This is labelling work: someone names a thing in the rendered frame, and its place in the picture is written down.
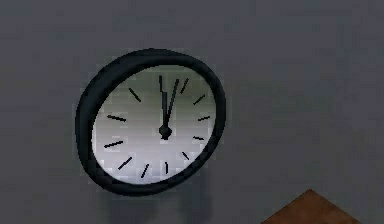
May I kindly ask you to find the black round wall clock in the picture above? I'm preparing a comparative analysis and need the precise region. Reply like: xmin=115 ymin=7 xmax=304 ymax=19
xmin=74 ymin=48 xmax=228 ymax=197

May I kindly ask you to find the brown wooden furniture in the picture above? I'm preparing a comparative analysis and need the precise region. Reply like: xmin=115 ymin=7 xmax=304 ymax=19
xmin=260 ymin=188 xmax=363 ymax=224

